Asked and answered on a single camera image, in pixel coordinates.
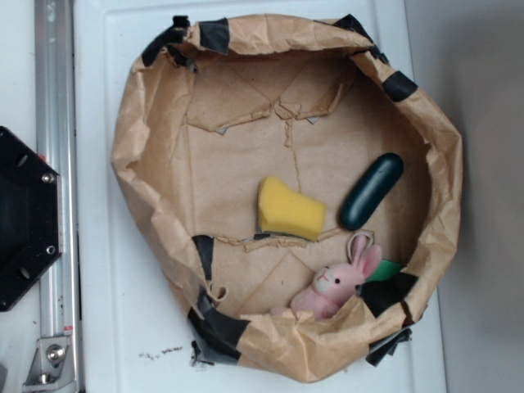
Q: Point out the yellow sponge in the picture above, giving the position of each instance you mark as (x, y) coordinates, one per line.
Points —
(282, 210)

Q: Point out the dark green oblong sponge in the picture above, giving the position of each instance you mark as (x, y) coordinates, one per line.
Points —
(369, 191)

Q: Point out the brown paper bag bin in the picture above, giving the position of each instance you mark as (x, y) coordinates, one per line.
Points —
(210, 110)

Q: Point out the pink plush bunny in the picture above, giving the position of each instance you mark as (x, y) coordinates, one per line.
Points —
(333, 285)

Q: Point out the green flat piece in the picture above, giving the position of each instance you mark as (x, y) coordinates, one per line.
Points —
(386, 270)

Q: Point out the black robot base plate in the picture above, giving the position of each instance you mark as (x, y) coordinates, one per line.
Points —
(30, 225)

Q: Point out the aluminium extrusion rail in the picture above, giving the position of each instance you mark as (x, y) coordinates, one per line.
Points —
(60, 311)

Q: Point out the metal corner bracket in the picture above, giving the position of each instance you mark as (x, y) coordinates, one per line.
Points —
(52, 367)

